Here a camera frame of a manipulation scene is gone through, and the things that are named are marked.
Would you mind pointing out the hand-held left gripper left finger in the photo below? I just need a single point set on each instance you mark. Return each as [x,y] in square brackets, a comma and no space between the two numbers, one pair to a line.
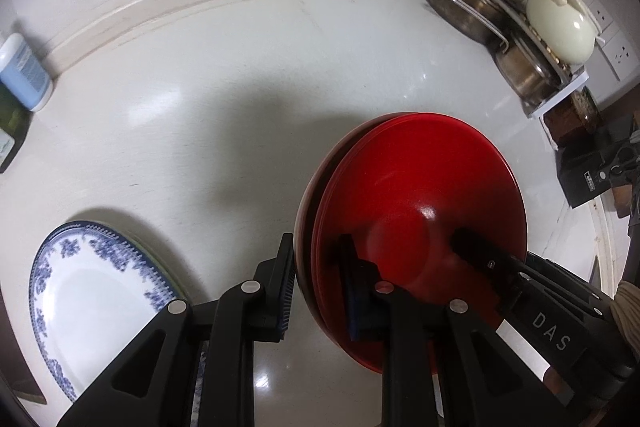
[286,294]

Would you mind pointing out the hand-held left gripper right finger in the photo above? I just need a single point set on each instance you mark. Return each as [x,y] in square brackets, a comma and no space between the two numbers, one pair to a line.
[352,302]

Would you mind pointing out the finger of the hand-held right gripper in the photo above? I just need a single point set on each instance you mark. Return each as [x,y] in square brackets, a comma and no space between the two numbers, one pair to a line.
[480,252]
[565,277]

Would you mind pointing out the red and black bowl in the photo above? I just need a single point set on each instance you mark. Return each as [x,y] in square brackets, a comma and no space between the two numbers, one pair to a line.
[425,187]

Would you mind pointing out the blue floral white plate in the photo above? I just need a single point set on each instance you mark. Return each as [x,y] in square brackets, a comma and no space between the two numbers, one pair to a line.
[90,307]

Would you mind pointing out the person's right forearm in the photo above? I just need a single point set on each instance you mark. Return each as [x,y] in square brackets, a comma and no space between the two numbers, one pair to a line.
[630,312]

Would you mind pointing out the black knife block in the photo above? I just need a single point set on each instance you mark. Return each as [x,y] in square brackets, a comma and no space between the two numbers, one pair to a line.
[585,179]

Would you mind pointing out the brown glass jar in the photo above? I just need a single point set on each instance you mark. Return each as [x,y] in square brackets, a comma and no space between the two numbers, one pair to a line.
[570,117]

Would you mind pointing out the stainless steel pot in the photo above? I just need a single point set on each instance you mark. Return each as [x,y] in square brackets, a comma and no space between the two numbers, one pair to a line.
[465,12]
[525,72]

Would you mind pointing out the cream ceramic pot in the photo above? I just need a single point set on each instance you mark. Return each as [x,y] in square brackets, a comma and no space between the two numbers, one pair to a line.
[555,27]

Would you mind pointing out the green dish soap bottle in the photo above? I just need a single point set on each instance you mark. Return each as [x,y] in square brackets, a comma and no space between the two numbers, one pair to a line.
[10,127]

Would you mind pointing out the blue pump lotion bottle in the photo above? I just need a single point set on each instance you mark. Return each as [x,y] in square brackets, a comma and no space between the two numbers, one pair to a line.
[22,72]

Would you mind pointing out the white wall socket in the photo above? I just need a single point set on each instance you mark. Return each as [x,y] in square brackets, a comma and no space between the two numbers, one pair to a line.
[602,14]
[622,54]

